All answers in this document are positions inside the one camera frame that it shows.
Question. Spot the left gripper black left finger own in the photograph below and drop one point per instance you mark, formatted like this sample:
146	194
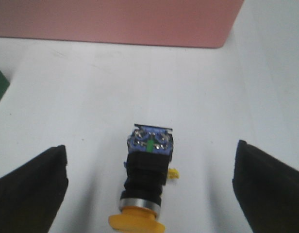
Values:
31	195

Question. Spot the left gripper black right finger own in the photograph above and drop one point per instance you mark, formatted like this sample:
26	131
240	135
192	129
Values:
267	190

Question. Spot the yellow push button switch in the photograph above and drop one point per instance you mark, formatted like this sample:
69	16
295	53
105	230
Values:
150	150

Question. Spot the pink plastic bin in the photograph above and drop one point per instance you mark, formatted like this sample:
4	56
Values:
176	23

